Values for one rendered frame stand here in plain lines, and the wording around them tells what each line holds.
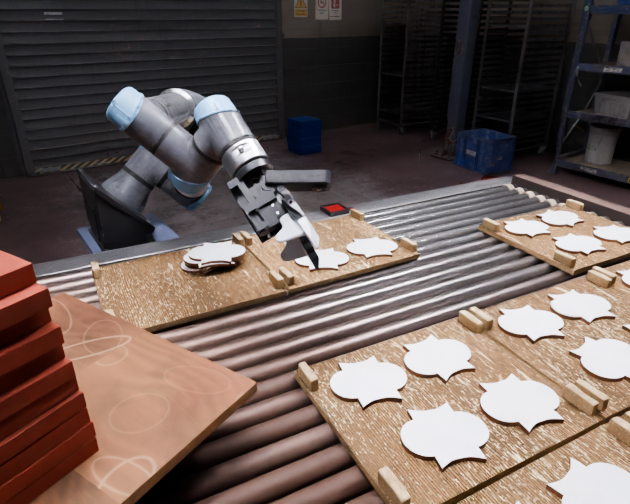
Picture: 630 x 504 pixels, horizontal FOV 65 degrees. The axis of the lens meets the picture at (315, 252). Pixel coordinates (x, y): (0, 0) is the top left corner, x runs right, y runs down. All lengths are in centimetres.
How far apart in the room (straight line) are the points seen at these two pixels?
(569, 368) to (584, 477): 27
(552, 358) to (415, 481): 43
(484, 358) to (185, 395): 58
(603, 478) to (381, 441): 32
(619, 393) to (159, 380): 79
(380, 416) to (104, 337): 49
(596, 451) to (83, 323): 89
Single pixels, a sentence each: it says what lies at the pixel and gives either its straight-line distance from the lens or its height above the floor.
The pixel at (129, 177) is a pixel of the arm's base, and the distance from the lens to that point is 172.
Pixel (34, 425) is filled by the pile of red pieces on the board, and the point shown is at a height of 114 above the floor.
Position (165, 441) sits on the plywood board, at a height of 104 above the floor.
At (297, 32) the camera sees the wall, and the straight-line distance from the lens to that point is 698.
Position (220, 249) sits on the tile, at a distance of 135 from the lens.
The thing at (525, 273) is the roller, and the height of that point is 92.
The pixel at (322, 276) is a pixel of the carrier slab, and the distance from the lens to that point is 128.
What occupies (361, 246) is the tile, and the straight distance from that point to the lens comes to 143.
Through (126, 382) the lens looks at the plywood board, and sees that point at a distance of 84.
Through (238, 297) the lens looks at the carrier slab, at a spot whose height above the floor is 94.
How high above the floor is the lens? 155
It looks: 26 degrees down
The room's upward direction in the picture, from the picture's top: straight up
